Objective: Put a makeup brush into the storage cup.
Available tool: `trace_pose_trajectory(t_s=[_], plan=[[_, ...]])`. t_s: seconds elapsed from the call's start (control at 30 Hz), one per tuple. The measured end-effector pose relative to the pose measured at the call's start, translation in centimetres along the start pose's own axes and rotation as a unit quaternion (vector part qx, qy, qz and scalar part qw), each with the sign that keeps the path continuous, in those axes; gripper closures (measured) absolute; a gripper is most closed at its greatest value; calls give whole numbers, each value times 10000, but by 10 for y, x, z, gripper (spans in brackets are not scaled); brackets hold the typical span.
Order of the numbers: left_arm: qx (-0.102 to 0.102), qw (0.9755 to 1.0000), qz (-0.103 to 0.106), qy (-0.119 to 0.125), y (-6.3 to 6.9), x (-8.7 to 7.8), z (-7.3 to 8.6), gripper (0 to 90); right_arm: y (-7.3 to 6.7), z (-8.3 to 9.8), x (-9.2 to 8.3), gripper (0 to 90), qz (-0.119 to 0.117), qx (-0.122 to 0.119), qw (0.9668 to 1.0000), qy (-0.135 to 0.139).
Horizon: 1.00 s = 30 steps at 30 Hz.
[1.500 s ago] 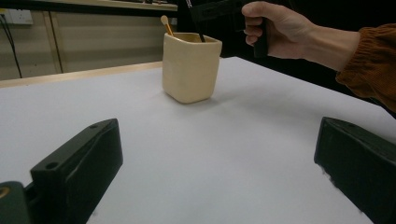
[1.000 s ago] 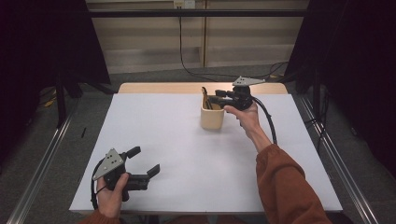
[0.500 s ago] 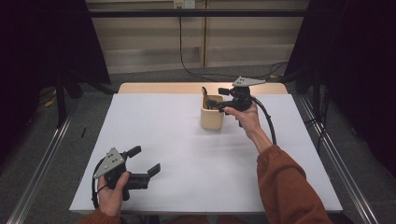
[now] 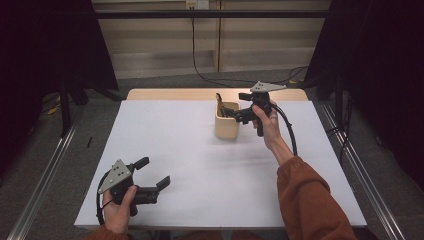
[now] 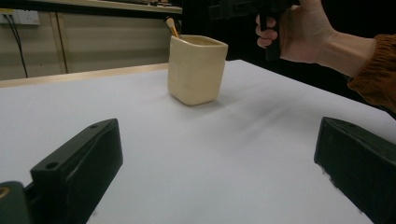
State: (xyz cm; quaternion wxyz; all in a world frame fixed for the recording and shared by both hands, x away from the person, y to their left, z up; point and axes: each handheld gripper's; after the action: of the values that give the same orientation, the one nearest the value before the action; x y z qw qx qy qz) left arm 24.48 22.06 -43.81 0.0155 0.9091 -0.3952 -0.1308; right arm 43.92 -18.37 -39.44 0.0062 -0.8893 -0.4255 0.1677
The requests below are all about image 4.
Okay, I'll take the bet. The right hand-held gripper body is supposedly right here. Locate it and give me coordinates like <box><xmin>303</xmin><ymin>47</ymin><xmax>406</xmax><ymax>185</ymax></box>
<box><xmin>233</xmin><ymin>80</ymin><xmax>288</xmax><ymax>126</ymax></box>

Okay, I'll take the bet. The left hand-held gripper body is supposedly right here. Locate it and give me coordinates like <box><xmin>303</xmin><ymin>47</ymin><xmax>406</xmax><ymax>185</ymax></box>
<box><xmin>97</xmin><ymin>159</ymin><xmax>161</xmax><ymax>218</ymax></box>

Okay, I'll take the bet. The beige square cup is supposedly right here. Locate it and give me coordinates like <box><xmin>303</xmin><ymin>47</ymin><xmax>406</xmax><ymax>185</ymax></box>
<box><xmin>214</xmin><ymin>101</ymin><xmax>242</xmax><ymax>140</ymax></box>

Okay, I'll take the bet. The black brush with square head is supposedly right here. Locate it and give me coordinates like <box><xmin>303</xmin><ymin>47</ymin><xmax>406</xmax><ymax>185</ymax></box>
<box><xmin>215</xmin><ymin>92</ymin><xmax>225</xmax><ymax>118</ymax></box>

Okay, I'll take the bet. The person's right hand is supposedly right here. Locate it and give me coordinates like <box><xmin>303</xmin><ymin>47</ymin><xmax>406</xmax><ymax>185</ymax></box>
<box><xmin>251</xmin><ymin>99</ymin><xmax>285</xmax><ymax>153</ymax></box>

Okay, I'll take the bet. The person's left hand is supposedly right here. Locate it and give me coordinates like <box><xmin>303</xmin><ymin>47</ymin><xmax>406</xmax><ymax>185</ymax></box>
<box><xmin>102</xmin><ymin>184</ymin><xmax>138</xmax><ymax>235</ymax></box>

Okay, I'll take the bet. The white table board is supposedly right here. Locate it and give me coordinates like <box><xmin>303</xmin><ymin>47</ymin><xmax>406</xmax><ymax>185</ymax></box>
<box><xmin>73</xmin><ymin>99</ymin><xmax>368</xmax><ymax>231</ymax></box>

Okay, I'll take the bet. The black metal stand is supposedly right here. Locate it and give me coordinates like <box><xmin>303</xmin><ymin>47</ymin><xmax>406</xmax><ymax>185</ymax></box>
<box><xmin>59</xmin><ymin>79</ymin><xmax>73</xmax><ymax>137</ymax></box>
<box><xmin>334</xmin><ymin>75</ymin><xmax>345</xmax><ymax>125</ymax></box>

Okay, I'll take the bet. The black horizontal bar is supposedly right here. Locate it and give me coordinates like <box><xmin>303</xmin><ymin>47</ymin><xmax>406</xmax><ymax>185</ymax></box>
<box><xmin>94</xmin><ymin>9</ymin><xmax>329</xmax><ymax>19</ymax></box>

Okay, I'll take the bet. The black curtain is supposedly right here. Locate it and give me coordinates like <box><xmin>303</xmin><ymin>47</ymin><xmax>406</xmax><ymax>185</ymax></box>
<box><xmin>0</xmin><ymin>0</ymin><xmax>119</xmax><ymax>181</ymax></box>
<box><xmin>304</xmin><ymin>0</ymin><xmax>424</xmax><ymax>191</ymax></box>

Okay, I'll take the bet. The left hand-held gripper cable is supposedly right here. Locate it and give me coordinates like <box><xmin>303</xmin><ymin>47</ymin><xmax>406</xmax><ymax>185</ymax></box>
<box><xmin>95</xmin><ymin>171</ymin><xmax>113</xmax><ymax>226</ymax></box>

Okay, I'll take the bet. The hand-held gripper cable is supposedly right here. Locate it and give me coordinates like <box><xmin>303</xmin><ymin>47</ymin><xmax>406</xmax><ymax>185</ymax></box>
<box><xmin>271</xmin><ymin>103</ymin><xmax>299</xmax><ymax>157</ymax></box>
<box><xmin>95</xmin><ymin>171</ymin><xmax>113</xmax><ymax>226</ymax></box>

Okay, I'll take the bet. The right hand-held gripper cable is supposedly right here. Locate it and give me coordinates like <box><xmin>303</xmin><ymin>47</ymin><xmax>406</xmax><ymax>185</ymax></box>
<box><xmin>271</xmin><ymin>103</ymin><xmax>299</xmax><ymax>157</ymax></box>

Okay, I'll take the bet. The metal floor rail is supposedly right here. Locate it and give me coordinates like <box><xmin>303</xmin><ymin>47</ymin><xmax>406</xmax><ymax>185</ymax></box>
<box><xmin>321</xmin><ymin>103</ymin><xmax>406</xmax><ymax>240</ymax></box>
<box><xmin>6</xmin><ymin>109</ymin><xmax>86</xmax><ymax>240</ymax></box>

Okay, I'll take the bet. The black wall cable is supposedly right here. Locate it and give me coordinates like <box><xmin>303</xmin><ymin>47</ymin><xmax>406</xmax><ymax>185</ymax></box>
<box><xmin>190</xmin><ymin>7</ymin><xmax>309</xmax><ymax>88</ymax></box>

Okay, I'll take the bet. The white wall outlet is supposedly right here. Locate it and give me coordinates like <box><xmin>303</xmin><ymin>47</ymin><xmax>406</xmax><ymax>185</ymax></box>
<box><xmin>185</xmin><ymin>0</ymin><xmax>210</xmax><ymax>10</ymax></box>

